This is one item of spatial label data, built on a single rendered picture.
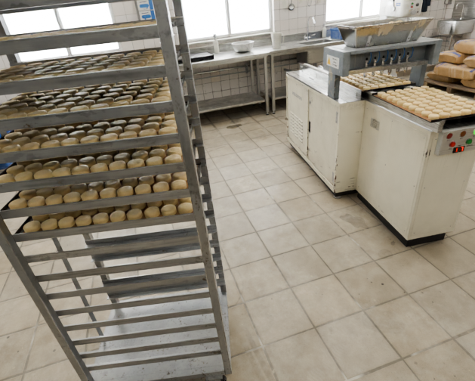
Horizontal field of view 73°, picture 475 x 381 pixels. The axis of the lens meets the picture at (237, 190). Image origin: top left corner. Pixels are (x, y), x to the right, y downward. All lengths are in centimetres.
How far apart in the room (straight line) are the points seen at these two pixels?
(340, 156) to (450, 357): 146
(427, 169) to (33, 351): 243
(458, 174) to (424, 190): 22
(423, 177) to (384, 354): 100
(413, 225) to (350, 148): 75
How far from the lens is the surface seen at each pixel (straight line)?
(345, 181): 280
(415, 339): 200
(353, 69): 257
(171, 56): 85
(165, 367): 170
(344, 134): 261
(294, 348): 186
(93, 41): 91
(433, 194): 230
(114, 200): 106
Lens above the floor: 155
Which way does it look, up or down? 31 degrees down
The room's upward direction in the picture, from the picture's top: 6 degrees counter-clockwise
